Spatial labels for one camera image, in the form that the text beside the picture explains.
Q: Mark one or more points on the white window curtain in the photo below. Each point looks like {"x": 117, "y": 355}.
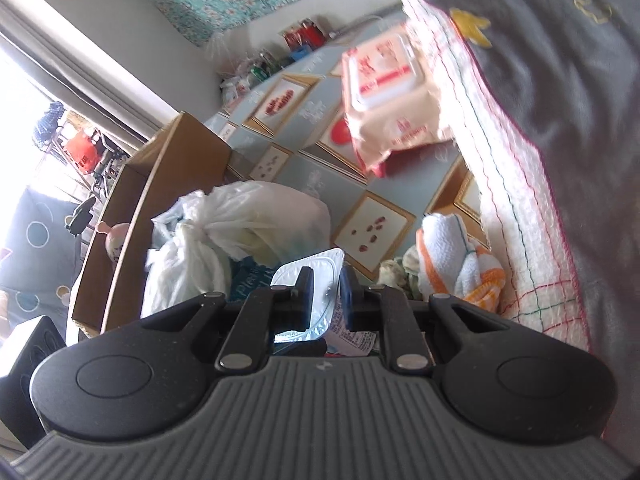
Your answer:
{"x": 75, "y": 45}

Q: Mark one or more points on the orange striped white towel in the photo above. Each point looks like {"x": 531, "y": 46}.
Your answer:
{"x": 450, "y": 255}

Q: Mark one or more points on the black box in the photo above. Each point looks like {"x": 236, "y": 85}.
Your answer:
{"x": 27, "y": 375}

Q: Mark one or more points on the white plastic tub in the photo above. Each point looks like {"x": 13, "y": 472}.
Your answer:
{"x": 327, "y": 285}

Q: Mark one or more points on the clear plastic bag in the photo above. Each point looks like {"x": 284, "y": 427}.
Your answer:
{"x": 227, "y": 55}

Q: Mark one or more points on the dark circle print cloth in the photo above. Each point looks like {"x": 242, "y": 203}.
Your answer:
{"x": 35, "y": 260}

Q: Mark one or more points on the pale green cloth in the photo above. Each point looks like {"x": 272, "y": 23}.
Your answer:
{"x": 397, "y": 277}

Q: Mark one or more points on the small red box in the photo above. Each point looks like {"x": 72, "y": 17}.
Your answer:
{"x": 302, "y": 36}

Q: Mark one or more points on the blue wipes pack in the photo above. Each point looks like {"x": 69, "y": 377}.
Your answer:
{"x": 250, "y": 277}

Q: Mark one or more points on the pink pig plush toy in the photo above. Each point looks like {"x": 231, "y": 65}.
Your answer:
{"x": 114, "y": 240}

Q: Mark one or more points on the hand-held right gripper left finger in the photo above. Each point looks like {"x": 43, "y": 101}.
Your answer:
{"x": 304, "y": 300}

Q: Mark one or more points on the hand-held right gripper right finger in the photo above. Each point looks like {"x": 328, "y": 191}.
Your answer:
{"x": 350, "y": 300}

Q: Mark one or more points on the grey quilt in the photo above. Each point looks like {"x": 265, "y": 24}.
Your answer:
{"x": 575, "y": 135}

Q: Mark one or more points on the white plastic bag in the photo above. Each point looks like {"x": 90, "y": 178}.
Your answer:
{"x": 250, "y": 220}

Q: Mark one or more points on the orange plastic bag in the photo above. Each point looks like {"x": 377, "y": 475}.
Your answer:
{"x": 82, "y": 150}

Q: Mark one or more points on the brown cardboard box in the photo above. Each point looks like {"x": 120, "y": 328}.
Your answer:
{"x": 185, "y": 155}

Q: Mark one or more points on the pink wet wipes pack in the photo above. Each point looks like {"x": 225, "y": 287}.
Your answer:
{"x": 390, "y": 100}

